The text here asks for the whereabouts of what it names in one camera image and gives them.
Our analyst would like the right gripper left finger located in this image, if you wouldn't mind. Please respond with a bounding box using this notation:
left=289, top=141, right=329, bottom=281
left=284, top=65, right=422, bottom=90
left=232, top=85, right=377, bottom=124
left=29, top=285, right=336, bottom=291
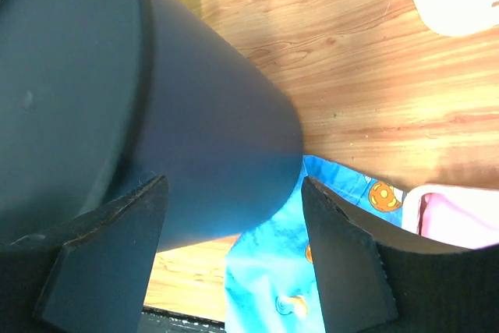
left=1, top=176, right=168, bottom=332

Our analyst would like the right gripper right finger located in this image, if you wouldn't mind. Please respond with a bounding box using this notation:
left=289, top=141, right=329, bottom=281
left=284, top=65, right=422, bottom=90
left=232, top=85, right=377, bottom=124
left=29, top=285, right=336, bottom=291
left=301, top=177, right=498, bottom=332

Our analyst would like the large black cylindrical container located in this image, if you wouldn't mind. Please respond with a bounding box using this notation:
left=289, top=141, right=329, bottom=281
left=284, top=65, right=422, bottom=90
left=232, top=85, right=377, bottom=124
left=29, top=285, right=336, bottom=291
left=1, top=0, right=303, bottom=250

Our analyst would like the pink perforated basket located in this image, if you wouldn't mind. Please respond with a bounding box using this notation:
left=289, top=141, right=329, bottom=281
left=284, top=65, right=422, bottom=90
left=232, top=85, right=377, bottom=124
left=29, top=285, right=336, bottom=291
left=402, top=184, right=498, bottom=236

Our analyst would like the blue patterned cloth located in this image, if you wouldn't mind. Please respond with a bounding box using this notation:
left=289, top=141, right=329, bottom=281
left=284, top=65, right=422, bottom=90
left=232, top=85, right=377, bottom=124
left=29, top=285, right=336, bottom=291
left=225, top=155, right=407, bottom=332

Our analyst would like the pink cloth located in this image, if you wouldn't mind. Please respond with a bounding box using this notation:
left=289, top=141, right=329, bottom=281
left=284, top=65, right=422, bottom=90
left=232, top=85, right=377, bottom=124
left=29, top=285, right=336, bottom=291
left=419, top=193, right=498, bottom=249

